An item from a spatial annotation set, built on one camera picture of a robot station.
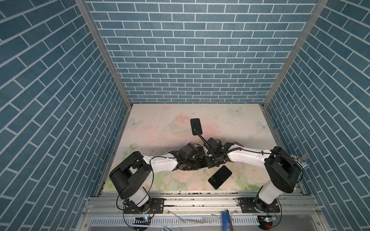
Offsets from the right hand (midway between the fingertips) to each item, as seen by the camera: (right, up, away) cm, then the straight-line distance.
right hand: (206, 162), depth 88 cm
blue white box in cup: (+46, +6, -19) cm, 50 cm away
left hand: (-4, -2, -2) cm, 5 cm away
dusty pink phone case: (+23, +10, +11) cm, 28 cm away
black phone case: (-6, +23, +22) cm, 32 cm away
